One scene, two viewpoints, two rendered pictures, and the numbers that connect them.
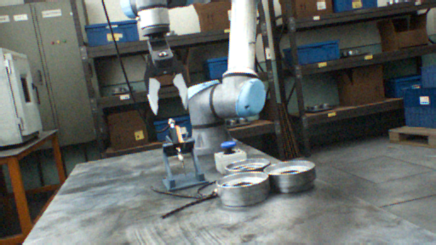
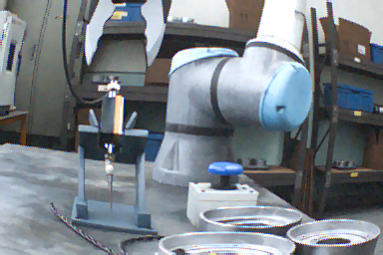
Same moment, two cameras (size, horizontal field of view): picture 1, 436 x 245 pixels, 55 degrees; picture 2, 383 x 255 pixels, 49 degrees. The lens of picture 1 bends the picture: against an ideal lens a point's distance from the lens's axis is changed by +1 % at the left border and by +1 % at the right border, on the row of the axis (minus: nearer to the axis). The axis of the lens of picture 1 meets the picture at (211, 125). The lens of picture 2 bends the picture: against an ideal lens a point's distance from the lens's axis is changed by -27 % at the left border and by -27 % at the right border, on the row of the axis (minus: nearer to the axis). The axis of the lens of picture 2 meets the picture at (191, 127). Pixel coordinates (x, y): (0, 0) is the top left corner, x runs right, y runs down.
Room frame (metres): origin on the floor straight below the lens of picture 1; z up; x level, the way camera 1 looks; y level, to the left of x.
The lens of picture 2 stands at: (0.45, -0.03, 0.94)
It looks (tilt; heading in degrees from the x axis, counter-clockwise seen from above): 3 degrees down; 3
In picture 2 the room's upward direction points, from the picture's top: 5 degrees clockwise
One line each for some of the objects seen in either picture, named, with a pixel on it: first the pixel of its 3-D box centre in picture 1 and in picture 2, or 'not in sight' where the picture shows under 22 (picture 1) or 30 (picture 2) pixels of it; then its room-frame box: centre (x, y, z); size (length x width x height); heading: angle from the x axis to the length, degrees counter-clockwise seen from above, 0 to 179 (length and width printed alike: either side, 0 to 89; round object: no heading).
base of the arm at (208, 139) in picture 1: (210, 135); (197, 153); (1.42, 0.01, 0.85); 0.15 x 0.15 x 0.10
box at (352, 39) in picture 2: (304, 2); (347, 40); (4.81, -1.25, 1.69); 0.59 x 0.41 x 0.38; 105
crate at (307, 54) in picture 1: (311, 54); (348, 98); (4.82, -1.25, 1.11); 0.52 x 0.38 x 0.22; 100
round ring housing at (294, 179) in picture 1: (289, 176); (331, 250); (0.84, -0.14, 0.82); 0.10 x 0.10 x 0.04
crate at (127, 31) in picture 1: (112, 36); (117, 14); (4.43, 0.87, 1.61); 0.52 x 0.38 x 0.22; 103
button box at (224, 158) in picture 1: (230, 160); (220, 203); (1.08, -0.03, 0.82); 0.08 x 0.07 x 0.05; 10
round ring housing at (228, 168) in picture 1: (249, 173); (250, 233); (0.93, -0.07, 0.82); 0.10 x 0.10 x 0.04
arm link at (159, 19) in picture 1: (153, 20); not in sight; (1.07, 0.10, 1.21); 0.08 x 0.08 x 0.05
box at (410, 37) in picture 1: (402, 32); not in sight; (5.01, -2.39, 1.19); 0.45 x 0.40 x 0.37; 95
